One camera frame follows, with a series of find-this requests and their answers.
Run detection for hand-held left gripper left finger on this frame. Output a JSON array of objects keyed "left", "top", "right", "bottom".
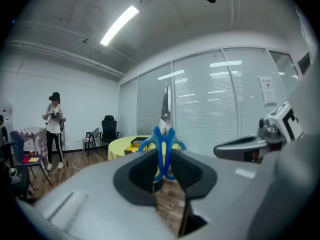
[{"left": 16, "top": 148, "right": 176, "bottom": 240}]

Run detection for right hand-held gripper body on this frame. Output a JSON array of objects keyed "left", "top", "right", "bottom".
[{"left": 256, "top": 98, "right": 304, "bottom": 160}]

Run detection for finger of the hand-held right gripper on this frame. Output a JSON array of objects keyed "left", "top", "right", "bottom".
[{"left": 213, "top": 133, "right": 266, "bottom": 163}]

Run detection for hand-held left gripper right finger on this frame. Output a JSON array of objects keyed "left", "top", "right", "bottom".
[{"left": 170, "top": 148, "right": 279, "bottom": 240}]

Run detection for blue-handled scissors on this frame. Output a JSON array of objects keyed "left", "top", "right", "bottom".
[{"left": 137, "top": 83, "right": 187, "bottom": 184}]

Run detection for black box with lid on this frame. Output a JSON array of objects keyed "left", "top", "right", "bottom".
[{"left": 124, "top": 136, "right": 156, "bottom": 155}]

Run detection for paper notice on glass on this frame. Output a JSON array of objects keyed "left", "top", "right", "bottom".
[{"left": 257, "top": 75, "right": 279, "bottom": 107}]

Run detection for round yellow table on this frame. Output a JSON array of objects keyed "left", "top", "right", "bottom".
[{"left": 107, "top": 134, "right": 181, "bottom": 161}]

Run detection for black office chair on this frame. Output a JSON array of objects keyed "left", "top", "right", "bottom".
[{"left": 99, "top": 114, "right": 121, "bottom": 145}]

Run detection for checkered tablecloth table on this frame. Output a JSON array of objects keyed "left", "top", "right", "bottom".
[{"left": 15, "top": 126, "right": 49, "bottom": 161}]

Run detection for blue chair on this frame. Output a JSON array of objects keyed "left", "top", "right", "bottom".
[{"left": 9, "top": 130, "right": 53, "bottom": 192}]

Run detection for white water dispenser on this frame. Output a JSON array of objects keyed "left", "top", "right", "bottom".
[{"left": 0, "top": 100, "right": 14, "bottom": 136}]

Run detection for white ceiling conduit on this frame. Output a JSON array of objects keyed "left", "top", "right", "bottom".
[{"left": 4, "top": 39, "right": 126, "bottom": 78}]

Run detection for long ceiling light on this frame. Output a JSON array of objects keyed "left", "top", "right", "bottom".
[{"left": 99, "top": 5, "right": 140, "bottom": 47}]

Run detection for white floor cable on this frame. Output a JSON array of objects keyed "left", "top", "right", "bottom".
[{"left": 64, "top": 150, "right": 87, "bottom": 172}]

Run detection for grey chair with black frame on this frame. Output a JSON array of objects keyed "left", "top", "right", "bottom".
[{"left": 82, "top": 127, "right": 101, "bottom": 158}]

